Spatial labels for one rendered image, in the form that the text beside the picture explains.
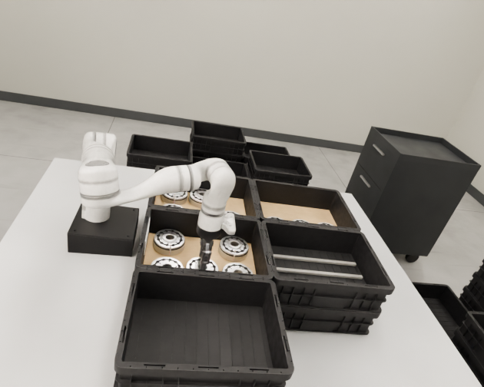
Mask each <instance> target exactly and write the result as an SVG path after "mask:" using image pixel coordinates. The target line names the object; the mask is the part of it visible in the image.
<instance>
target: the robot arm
mask: <svg viewBox="0 0 484 387"><path fill-rule="evenodd" d="M116 147H117V140H116V137H115V135H114V134H109V133H101V132H88V133H86V134H85V136H84V137H83V141H82V151H83V153H82V156H81V166H80V167H79V169H78V184H79V190H80V197H81V203H82V215H81V218H85V219H86V220H88V221H90V222H93V223H100V222H105V221H106V220H108V219H109V217H110V209H111V207H114V206H118V205H122V204H125V203H130V202H134V201H137V200H143V199H146V198H149V197H154V196H158V195H162V194H170V193H177V192H184V191H191V190H197V189H198V188H199V187H200V185H201V182H202V181H206V180H209V182H210V183H211V188H210V189H209V190H207V191H206V192H205V193H204V196H203V200H202V204H201V211H200V213H199V217H198V222H197V234H198V235H199V236H200V237H201V240H200V246H201V249H200V253H199V257H200V266H199V269H200V270H205V269H206V268H207V265H209V262H210V258H211V254H212V252H211V251H212V246H213V245H214V241H213V240H215V239H217V238H218V237H219V236H220V234H221V230H222V229H223V230H224V231H225V232H226V233H227V234H229V235H234V234H235V231H236V225H235V219H234V215H233V214H232V213H227V214H226V215H225V216H224V212H225V208H226V205H227V200H228V199H229V197H230V195H231V193H232V191H233V189H234V186H235V182H236V177H235V174H234V172H233V171H232V170H231V168H230V167H229V165H228V164H227V162H226V161H225V160H222V159H220V158H210V159H206V160H203V161H200V162H197V163H195V164H192V165H181V166H172V167H165V168H163V169H161V170H159V171H158V172H156V173H155V174H153V175H151V176H150V177H149V178H148V179H146V180H144V181H143V182H141V183H140V184H138V185H136V186H134V187H131V188H128V189H124V190H120V189H119V180H118V170H117V168H116V166H115V159H114V158H115V154H116Z"/></svg>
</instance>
